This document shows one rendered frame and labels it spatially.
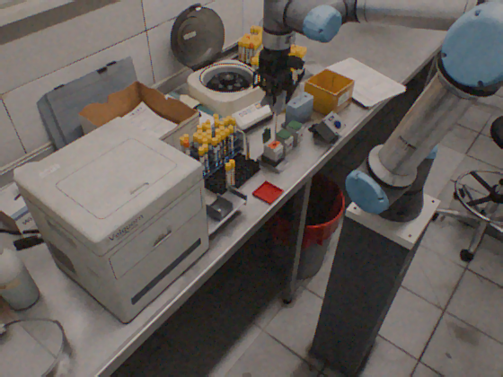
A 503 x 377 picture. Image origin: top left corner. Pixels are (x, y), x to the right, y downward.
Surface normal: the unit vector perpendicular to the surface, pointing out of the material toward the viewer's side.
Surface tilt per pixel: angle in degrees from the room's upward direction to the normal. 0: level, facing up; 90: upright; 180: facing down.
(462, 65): 80
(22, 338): 0
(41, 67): 90
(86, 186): 0
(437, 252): 0
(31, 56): 90
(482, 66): 83
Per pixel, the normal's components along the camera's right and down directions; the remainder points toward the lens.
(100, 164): 0.02, -0.71
